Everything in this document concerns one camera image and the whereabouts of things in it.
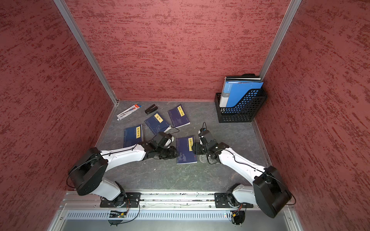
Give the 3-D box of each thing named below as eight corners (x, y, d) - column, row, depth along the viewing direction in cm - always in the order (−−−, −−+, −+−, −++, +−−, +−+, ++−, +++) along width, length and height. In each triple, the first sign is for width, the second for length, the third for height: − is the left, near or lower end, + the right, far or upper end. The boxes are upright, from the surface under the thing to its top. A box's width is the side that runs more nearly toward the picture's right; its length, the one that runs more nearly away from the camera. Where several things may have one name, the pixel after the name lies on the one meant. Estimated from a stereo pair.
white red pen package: (115, 118, 112) (114, 116, 110) (138, 104, 122) (138, 102, 120) (118, 121, 110) (117, 119, 108) (141, 107, 120) (141, 105, 118)
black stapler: (145, 112, 116) (144, 110, 114) (154, 105, 121) (154, 103, 119) (149, 115, 114) (148, 113, 112) (158, 108, 119) (158, 106, 117)
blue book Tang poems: (174, 129, 106) (174, 126, 103) (167, 110, 117) (166, 108, 115) (190, 124, 109) (190, 121, 106) (181, 106, 120) (181, 104, 118)
